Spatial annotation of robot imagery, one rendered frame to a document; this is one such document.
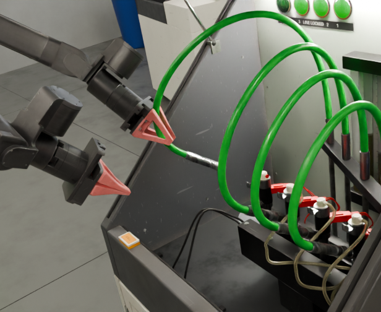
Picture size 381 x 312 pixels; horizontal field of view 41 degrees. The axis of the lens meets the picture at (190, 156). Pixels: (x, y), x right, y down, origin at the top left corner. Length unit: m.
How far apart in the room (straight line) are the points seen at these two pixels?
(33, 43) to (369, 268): 0.74
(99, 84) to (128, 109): 0.08
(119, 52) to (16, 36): 0.20
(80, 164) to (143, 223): 0.53
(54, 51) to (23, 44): 0.06
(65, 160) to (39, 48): 0.32
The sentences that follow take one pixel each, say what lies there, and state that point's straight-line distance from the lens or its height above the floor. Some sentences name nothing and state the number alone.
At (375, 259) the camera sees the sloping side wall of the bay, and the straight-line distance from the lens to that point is 0.82.
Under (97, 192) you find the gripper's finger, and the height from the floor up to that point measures 1.23.
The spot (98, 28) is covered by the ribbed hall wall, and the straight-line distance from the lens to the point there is 8.06.
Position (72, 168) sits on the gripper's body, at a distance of 0.83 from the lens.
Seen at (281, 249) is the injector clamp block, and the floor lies 0.98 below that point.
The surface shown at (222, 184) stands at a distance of 0.90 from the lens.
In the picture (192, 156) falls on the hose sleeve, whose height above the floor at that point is 1.15.
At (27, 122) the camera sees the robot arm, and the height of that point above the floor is 1.38.
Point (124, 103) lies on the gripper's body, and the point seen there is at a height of 1.29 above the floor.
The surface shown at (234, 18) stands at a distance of 1.03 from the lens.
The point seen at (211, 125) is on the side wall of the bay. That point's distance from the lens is 1.35.
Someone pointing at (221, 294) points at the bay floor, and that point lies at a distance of 1.21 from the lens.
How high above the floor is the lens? 1.62
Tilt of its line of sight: 26 degrees down
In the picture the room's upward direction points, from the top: 10 degrees counter-clockwise
